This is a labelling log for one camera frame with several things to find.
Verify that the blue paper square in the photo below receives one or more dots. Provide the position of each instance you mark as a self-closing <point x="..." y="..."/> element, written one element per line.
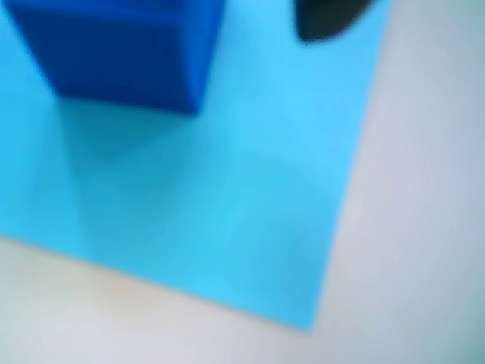
<point x="246" y="189"/>

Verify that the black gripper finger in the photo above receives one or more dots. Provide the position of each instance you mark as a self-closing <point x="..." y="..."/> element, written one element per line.
<point x="326" y="17"/>

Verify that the small blue cube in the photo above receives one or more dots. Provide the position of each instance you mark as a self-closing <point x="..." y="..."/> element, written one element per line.
<point x="121" y="57"/>

